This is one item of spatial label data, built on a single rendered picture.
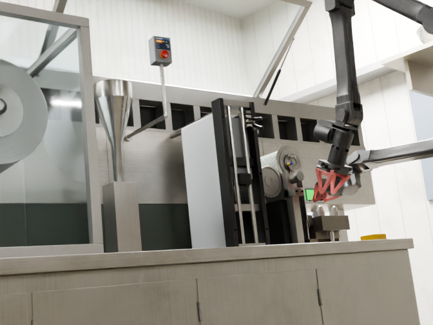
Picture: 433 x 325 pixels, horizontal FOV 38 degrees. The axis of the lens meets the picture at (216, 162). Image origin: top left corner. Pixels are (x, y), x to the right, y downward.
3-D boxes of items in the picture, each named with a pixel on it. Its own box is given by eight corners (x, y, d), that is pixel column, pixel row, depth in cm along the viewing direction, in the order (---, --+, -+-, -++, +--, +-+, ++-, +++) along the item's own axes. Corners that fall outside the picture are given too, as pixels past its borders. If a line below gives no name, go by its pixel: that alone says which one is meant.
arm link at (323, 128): (346, 109, 189) (363, 113, 195) (317, 101, 198) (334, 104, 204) (336, 147, 191) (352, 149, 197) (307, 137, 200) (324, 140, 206)
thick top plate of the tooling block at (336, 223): (323, 230, 251) (321, 215, 252) (259, 242, 282) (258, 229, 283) (350, 229, 260) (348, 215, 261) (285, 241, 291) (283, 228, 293)
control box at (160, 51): (157, 59, 226) (154, 33, 228) (149, 66, 231) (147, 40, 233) (174, 61, 230) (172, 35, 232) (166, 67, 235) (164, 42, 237)
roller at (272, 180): (260, 195, 240) (256, 164, 242) (220, 206, 260) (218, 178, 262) (283, 195, 247) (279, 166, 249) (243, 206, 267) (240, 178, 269)
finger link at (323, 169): (308, 189, 197) (316, 160, 196) (322, 190, 202) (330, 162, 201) (325, 196, 192) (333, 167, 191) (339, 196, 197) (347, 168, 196)
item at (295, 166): (294, 175, 250) (283, 160, 249) (290, 175, 252) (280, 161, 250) (303, 163, 255) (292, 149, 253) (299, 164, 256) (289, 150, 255)
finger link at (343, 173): (314, 189, 200) (323, 161, 198) (328, 190, 204) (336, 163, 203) (331, 196, 195) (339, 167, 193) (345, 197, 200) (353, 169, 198)
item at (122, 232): (115, 261, 202) (104, 93, 214) (96, 265, 213) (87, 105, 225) (153, 259, 211) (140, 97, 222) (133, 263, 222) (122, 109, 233)
